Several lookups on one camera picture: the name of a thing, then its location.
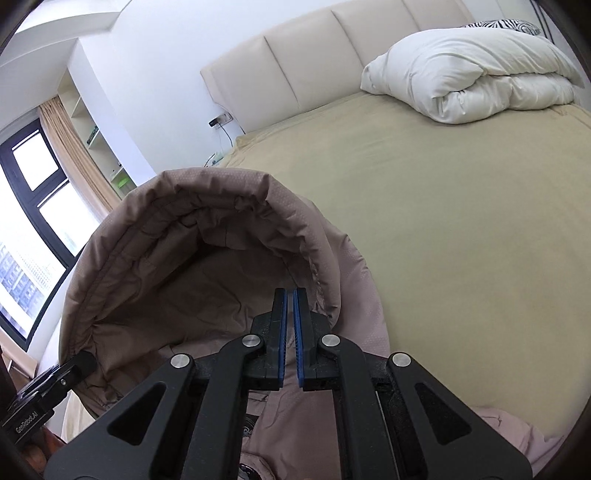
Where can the green lidded container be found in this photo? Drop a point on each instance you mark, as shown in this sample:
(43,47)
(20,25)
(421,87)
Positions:
(123,183)

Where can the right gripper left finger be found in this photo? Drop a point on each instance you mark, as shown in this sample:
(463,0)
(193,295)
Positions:
(185,420)

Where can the white wall shelf unit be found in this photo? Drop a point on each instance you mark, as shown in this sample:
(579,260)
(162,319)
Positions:
(89,132)

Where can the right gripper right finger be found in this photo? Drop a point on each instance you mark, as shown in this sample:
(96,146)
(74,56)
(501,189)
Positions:
(396,420)

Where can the beige curtain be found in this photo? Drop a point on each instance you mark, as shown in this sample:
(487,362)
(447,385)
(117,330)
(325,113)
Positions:
(76,162)

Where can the folded white duvet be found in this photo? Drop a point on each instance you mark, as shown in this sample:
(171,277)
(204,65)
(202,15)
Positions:
(464,75)

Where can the wall socket with plug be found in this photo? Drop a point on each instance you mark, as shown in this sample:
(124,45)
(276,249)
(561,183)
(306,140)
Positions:
(220,120)

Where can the white bedside table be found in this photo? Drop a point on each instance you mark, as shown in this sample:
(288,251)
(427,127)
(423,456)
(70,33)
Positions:
(214,159)

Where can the zebra print pillow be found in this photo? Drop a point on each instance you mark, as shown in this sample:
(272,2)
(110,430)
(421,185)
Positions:
(521,26)

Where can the black framed window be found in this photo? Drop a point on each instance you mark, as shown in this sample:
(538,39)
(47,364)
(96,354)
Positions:
(45,223)

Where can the person's left hand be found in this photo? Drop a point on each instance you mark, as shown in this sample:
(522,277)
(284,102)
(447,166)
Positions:
(40,448)

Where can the beige padded headboard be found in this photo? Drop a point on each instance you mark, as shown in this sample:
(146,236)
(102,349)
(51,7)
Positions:
(318,58)

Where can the bed with beige cover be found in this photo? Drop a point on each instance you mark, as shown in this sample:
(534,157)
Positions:
(477,238)

